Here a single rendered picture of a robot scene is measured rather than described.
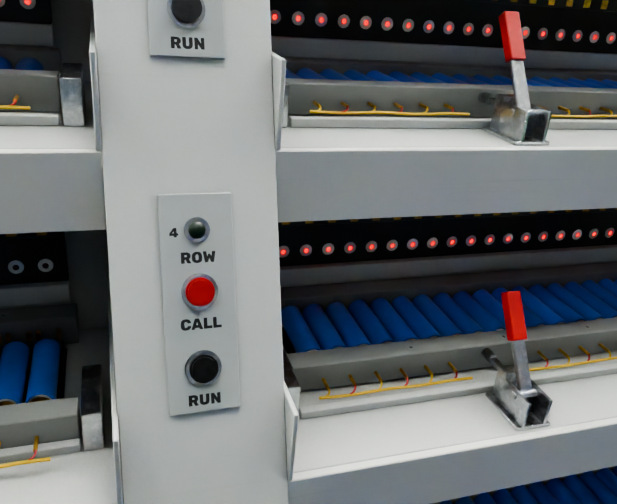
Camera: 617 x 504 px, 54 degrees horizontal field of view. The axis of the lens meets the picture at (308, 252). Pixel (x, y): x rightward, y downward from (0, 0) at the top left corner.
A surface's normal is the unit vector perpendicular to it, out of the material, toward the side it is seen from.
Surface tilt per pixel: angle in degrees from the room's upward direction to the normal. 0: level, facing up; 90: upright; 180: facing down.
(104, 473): 22
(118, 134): 90
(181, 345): 90
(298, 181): 112
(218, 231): 90
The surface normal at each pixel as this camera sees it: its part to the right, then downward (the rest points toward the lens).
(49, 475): 0.08, -0.90
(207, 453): 0.31, 0.07
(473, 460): 0.29, 0.44
